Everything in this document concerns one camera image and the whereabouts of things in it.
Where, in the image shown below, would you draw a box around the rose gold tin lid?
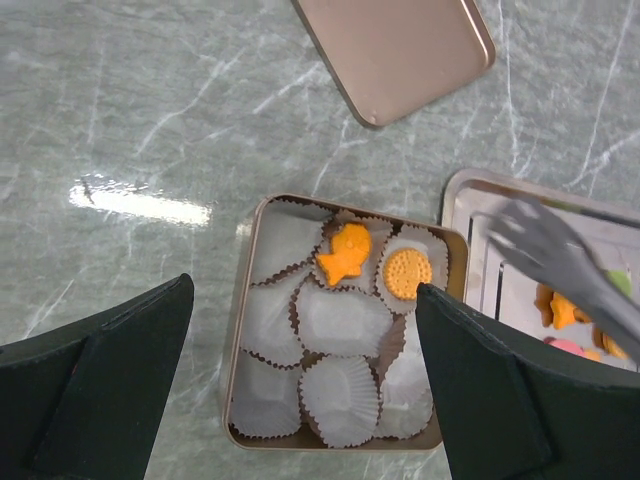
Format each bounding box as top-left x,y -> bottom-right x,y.
293,0 -> 496,128

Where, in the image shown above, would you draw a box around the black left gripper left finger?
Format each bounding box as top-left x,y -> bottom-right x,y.
1,274 -> 194,479

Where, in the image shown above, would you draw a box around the rose gold cookie tin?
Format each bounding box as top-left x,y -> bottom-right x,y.
219,193 -> 470,454

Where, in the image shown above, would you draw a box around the round sandwich cookie green top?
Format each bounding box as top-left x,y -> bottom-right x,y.
383,248 -> 433,301

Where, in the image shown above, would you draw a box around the orange fish cookie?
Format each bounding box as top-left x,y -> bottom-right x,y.
316,223 -> 373,287

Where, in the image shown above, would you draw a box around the metal tongs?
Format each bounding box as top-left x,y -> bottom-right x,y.
486,196 -> 639,362

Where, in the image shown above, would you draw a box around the white paper cup liners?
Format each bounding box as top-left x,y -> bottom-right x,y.
228,197 -> 449,449

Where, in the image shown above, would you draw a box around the round tan sandwich cookie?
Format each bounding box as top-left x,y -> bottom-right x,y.
592,326 -> 629,359

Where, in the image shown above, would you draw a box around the green macaron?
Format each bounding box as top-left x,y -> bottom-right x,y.
606,269 -> 633,297

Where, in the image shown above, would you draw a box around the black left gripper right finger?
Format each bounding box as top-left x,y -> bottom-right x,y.
415,284 -> 639,479

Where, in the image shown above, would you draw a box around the stainless steel tray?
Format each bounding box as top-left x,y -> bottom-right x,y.
440,167 -> 640,374

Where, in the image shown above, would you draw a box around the pink macaron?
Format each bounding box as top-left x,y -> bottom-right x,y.
543,337 -> 585,357

